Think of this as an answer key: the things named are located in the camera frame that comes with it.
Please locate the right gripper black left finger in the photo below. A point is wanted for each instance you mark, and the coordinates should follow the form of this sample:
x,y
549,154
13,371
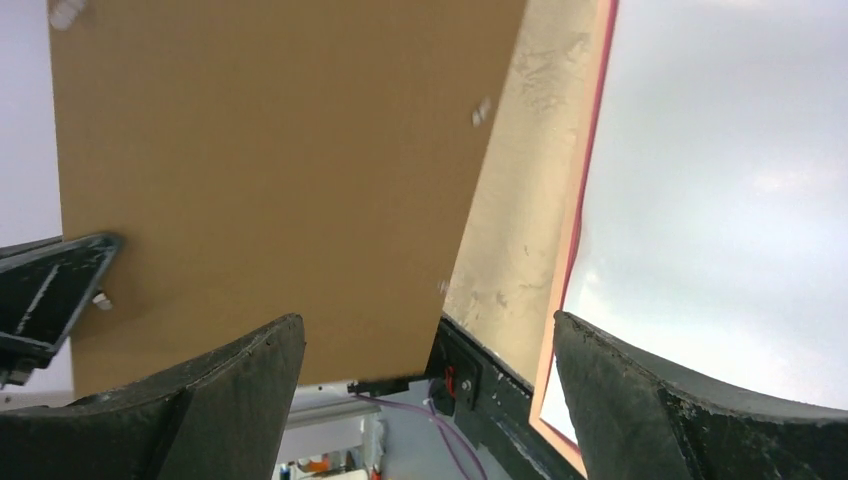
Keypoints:
x,y
220,415

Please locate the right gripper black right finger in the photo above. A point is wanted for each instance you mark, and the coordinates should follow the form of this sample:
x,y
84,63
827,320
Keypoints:
x,y
639,416

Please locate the sunset landscape photo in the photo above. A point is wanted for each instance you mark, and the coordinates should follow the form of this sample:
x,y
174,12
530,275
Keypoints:
x,y
713,224

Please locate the brown backing board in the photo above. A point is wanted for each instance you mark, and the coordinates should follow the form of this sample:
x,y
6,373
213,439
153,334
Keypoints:
x,y
260,158

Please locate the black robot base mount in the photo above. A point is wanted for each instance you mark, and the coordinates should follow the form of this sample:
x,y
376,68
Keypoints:
x,y
489,404

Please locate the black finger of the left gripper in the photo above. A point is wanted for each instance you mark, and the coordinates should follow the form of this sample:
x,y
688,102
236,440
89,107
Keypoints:
x,y
45,287

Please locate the pink picture frame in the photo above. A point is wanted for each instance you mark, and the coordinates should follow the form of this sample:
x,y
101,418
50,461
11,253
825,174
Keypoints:
x,y
603,28

